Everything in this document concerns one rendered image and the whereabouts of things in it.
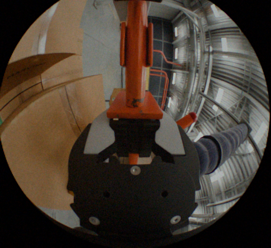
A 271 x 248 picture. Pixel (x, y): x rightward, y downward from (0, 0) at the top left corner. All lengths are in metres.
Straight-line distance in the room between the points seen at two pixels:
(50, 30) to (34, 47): 0.08
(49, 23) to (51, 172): 0.37
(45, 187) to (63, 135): 0.11
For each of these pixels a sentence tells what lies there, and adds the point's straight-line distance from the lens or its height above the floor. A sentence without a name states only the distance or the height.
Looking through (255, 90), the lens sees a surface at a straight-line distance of 5.12.
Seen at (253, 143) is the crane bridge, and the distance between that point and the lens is 1.80.
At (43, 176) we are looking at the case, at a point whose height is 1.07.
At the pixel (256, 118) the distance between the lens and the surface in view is 5.02.
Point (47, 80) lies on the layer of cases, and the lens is 0.74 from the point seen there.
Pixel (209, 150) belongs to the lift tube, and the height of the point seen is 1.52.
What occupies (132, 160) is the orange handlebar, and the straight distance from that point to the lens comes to 0.18.
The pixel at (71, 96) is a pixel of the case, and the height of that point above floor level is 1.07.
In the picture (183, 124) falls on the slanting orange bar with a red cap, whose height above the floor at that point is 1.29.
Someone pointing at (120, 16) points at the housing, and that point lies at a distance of 0.16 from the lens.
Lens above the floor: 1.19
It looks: level
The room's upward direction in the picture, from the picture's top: 92 degrees clockwise
